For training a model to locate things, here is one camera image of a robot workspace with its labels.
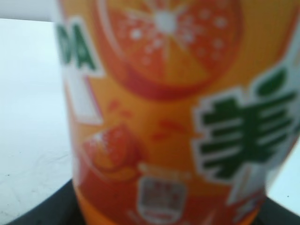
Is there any orange soda plastic bottle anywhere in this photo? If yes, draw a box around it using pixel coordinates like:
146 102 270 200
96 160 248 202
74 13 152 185
52 0 300 225

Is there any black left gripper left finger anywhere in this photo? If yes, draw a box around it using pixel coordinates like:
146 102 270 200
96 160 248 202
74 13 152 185
8 180 81 225

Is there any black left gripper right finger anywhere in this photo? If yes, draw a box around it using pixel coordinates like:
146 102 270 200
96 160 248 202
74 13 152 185
255 198 300 225

